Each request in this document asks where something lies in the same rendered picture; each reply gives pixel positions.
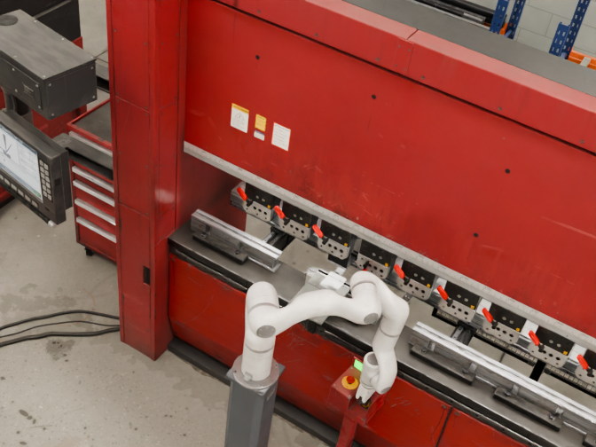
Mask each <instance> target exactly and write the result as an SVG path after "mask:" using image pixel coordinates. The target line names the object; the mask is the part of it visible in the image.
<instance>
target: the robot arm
mask: <svg viewBox="0 0 596 447"><path fill-rule="evenodd" d="M349 285H350V291H351V294H352V299H349V298H346V297H343V296H341V295H340V294H337V293H336V292H334V291H333V290H329V289H323V290H316V291H310V292H307V293H303V294H300V295H298V296H297V297H295V298H294V300H293V301H292V302H291V303H290V304H289V305H287V306H286V307H284V308H282V309H280V308H279V305H278V295H277V292H276V290H275V288H274V286H273V285H271V284H270V283H267V282H257V283H254V284H253V285H252V286H251V287H250V288H249V289H248V291H247V297H246V331H245V340H244V348H243V354H242V355H240V356H239V357H237V358H236V360H235V361H234V363H233V367H232V373H233V376H234V378H235V380H236V381H237V382H238V383H239V384H240V385H241V386H243V387H245V388H249V389H254V390H259V389H265V388H268V387H270V386H271V385H273V384H274V383H275V382H276V380H277V379H278V374H279V368H278V363H277V362H276V360H275V359H274V358H273V351H274V346H275V340H276V335H278V334H280V333H282V332H284V331H285V330H286V329H287V328H289V327H291V326H292V325H295V324H296V323H299V322H301V321H303V320H305V319H308V318H317V317H323V316H338V317H342V318H346V319H347V320H349V321H351V322H354V323H356V324H360V325H367V324H371V323H373V322H375V321H376V320H377V319H378V318H379V317H380V314H381V315H382V316H383V317H382V320H381V322H380V325H379V327H378V330H377V332H376V334H375V336H374V338H373V341H372V349H373V352H369V353H367V354H366V355H365V358H364V362H363V367H362V372H361V375H360V382H361V383H360V385H359V387H358V390H357V394H356V399H358V398H359V397H360V398H359V401H358V403H359V404H362V405H365V406H367V405H368V404H369V400H370V397H371V395H372V394H373V393H374V392H375V390H376V392H378V393H379V394H385V393H387V392H388V391H389V390H390V389H391V387H392V385H393V383H394V381H395V378H396V373H397V363H396V355H395V351H394V347H395V345H396V342H397V340H398V337H399V335H400V333H401V332H402V330H403V328H404V324H405V322H406V320H407V318H408V316H409V306H408V304H407V302H406V301H405V300H403V299H402V298H400V297H399V296H397V295H396V294H394V293H393V292H391V291H390V290H389V289H388V287H387V286H386V285H385V284H384V283H383V282H382V281H381V280H380V279H379V278H378V277H377V276H375V275H374V274H372V273H371V272H368V271H358V272H356V273H355V274H354V275H353V276H352V277H351V279H350V284H349Z"/></svg>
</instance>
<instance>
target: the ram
mask: <svg viewBox="0 0 596 447"><path fill-rule="evenodd" d="M232 104H235V105H237V106H240V107H243V108H245V109H247V110H248V111H249V112H248V122H247V132H244V131H242V130H240V129H237V128H235V127H232V126H231V109H232ZM257 114H259V115H261V116H262V117H264V118H266V124H265V131H263V130H260V129H258V128H256V127H255V118H256V115H257ZM274 122H276V123H277V124H280V125H282V126H284V127H286V128H288V129H290V130H291V134H290V141H289V147H288V151H286V150H284V149H281V148H279V147H277V146H275V145H273V144H272V143H271V139H272V131H273V123H274ZM255 130H257V131H259V132H261V133H263V134H264V140H261V139H260V138H258V137H255ZM184 141H185V142H187V143H189V144H191V145H194V146H196V147H198V148H199V149H201V150H203V151H206V152H208V153H211V154H213V155H214V156H216V157H218V158H220V159H222V160H224V161H227V162H229V163H231V164H233V165H235V166H237V167H239V168H241V169H244V170H245V171H247V172H249V173H251V174H254V175H256V176H258V177H260V178H262V179H264V180H266V181H268V182H270V183H272V184H274V185H277V186H279V187H281V188H283V189H285V190H287V191H289V192H291V193H293V194H295V195H297V196H299V197H301V198H304V199H305V200H308V201H310V202H312V203H314V204H316V205H318V206H320V207H321V208H324V209H327V210H329V211H331V212H333V213H335V214H336V215H338V216H341V217H343V218H345V219H347V220H349V221H351V222H353V223H355V224H358V225H360V226H362V227H364V228H366V229H367V230H369V231H372V232H375V233H377V234H379V235H381V236H382V237H384V238H386V239H389V240H391V241H393V242H395V243H396V244H399V245H401V246H403V247H406V248H408V249H410V250H411V251H413V252H415V253H417V254H419V255H423V256H425V257H426V258H428V259H430V260H432V261H434V262H436V263H439V264H441V265H442V266H444V267H447V268H449V269H451V270H453V271H456V272H457V273H459V274H461V275H463V276H465V277H467V278H470V279H472V280H474V281H476V282H478V283H480V284H482V285H484V286H486V287H488V288H490V289H492V290H495V291H497V292H499V293H501V294H503V295H505V296H507V297H509V298H511V299H513V300H515V301H517V302H520V303H522V304H524V305H526V306H528V307H530V308H532V309H533V310H536V311H538V312H540V313H543V314H545V315H547V316H548V317H550V318H553V319H555V320H557V321H559V322H561V323H562V324H564V325H568V326H570V327H572V328H574V329H576V330H577V331H579V332H581V333H584V334H586V335H588V336H591V337H592V338H594V339H596V153H594V152H591V151H589V150H586V149H584V148H582V147H580V146H577V145H573V144H571V143H569V142H567V141H565V140H562V139H560V138H557V137H554V136H552V135H549V134H547V133H544V132H543V131H540V130H538V129H534V128H531V127H530V126H528V125H525V124H523V123H520V122H517V121H515V120H512V119H510V118H507V117H505V116H503V115H501V114H497V113H494V112H492V111H491V110H488V109H486V108H483V107H481V106H478V105H475V104H473V103H470V102H468V101H465V100H464V99H461V98H457V97H455V96H452V95H451V94H449V93H446V92H444V91H441V90H438V89H436V88H433V87H431V86H428V85H426V84H424V83H422V82H418V81H415V80H413V79H412V78H409V77H407V76H404V75H402V74H400V73H396V72H394V71H391V70H389V69H386V68H385V67H381V66H378V65H376V64H374V63H372V62H370V61H367V60H365V59H361V58H359V57H357V56H354V55H352V54H349V53H347V52H345V51H341V50H339V49H336V48H334V47H333V46H330V45H328V44H325V43H321V42H320V41H317V40H315V39H312V38H310V37H307V36H306V35H302V34H299V33H297V32H295V31H293V30H291V29H288V28H286V27H282V26H280V25H278V24H275V23H273V22H270V21H268V20H265V19H262V18H260V17H258V16H255V15H254V14H251V13H249V12H245V11H242V10H241V9H238V8H236V7H233V6H231V5H228V4H225V3H223V2H221V1H218V0H188V22H187V52H186V83H185V113H184ZM184 152H186V153H189V154H190V155H192V156H194V157H196V158H198V159H200V160H202V161H205V162H206V163H208V164H210V165H212V166H214V167H216V168H219V169H221V170H223V171H225V172H227V173H229V174H231V175H233V176H235V177H237V178H239V179H241V180H243V181H245V182H247V183H249V184H252V185H254V186H256V187H258V188H260V189H262V190H264V191H266V192H268V193H270V194H272V195H274V196H276V197H278V198H280V199H282V200H285V201H287V202H289V203H291V204H293V205H295V206H296V207H298V208H301V209H303V210H305V211H307V212H309V213H311V214H312V215H314V216H317V217H320V218H322V219H324V220H326V221H327V222H329V223H331V224H334V225H336V226H338V227H340V228H342V229H343V230H345V231H348V232H350V233H353V234H355V235H357V236H358V237H360V238H362V239H365V240H367V241H369V242H371V243H373V244H374V245H376V246H378V247H381V248H383V249H385V250H388V251H389V252H391V253H393V254H395V255H398V256H400V257H402V258H404V259H405V260H407V261H409V262H411V263H414V264H416V265H418V266H420V267H422V268H424V269H426V270H428V271H431V272H433V273H434V274H436V275H438V276H440V277H442V278H445V279H447V280H449V281H450V282H452V283H455V284H457V285H459V286H462V287H464V288H465V289H467V290H469V291H471V292H473V293H475V294H478V295H480V296H481V297H483V298H485V299H488V300H490V301H492V302H495V303H496V304H498V305H500V306H502V307H504V308H506V309H508V310H510V311H512V312H514V313H516V314H518V315H520V316H523V317H525V318H527V319H529V320H531V321H533V322H535V323H537V324H539V325H541V326H543V327H545V328H547V329H549V330H551V331H553V332H556V333H558V334H560V335H562V336H564V337H566V338H568V339H570V340H572V341H574V342H576V343H578V344H580V345H582V346H584V347H586V348H588V349H591V350H593V351H595V352H596V346H594V345H592V344H591V343H589V342H587V341H584V340H582V339H580V338H578V337H576V336H575V335H572V334H570V333H567V332H565V331H563V330H561V329H560V328H558V327H556V326H554V325H551V324H549V323H547V322H545V321H543V320H541V319H539V318H536V317H534V316H532V315H530V314H529V313H527V312H525V311H523V310H520V309H518V308H515V307H514V306H512V305H510V304H508V303H506V302H503V301H501V300H499V299H498V298H496V297H494V296H492V295H490V294H486V293H484V292H483V291H481V290H479V289H477V288H475V287H473V286H470V285H469V284H467V283H465V282H463V281H461V280H458V279H456V278H454V277H452V276H450V275H448V274H446V273H444V272H442V271H440V270H438V269H436V268H434V267H432V266H429V265H427V264H425V263H423V262H421V261H419V260H417V259H415V258H413V257H411V256H409V255H407V254H405V253H402V252H400V251H398V250H396V249H394V248H392V247H390V246H388V245H386V244H384V243H382V242H380V241H378V240H377V239H373V238H371V237H369V236H367V235H365V234H363V233H362V232H360V231H357V230H355V229H353V228H351V227H349V226H347V225H345V224H343V223H340V222H338V221H336V220H334V219H332V218H331V217H329V216H326V215H324V214H322V213H320V212H318V211H316V210H314V209H312V208H309V207H307V206H305V205H303V204H301V203H300V202H298V201H296V200H293V199H291V198H288V197H287V196H285V195H283V194H281V193H279V192H276V191H274V190H272V189H271V188H269V187H267V186H265V185H263V184H259V183H257V182H256V181H254V180H252V179H250V178H248V177H246V176H243V175H241V174H240V173H238V172H236V171H234V170H231V169H228V168H226V167H225V166H223V165H221V164H219V163H217V162H215V161H212V160H210V159H209V158H207V157H205V156H202V155H200V154H198V153H196V152H194V151H192V150H190V149H188V148H186V147H184Z"/></svg>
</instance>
